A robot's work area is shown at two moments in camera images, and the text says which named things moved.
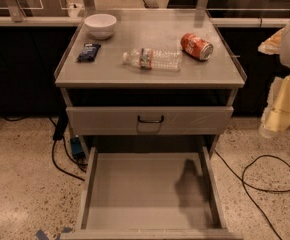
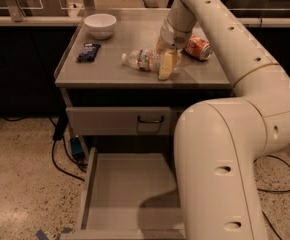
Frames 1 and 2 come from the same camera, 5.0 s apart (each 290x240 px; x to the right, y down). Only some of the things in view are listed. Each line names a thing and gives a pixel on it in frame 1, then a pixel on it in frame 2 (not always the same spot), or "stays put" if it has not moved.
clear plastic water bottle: (154, 59) stays put
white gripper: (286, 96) -> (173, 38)
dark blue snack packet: (88, 52) stays put
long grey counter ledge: (62, 20) stays put
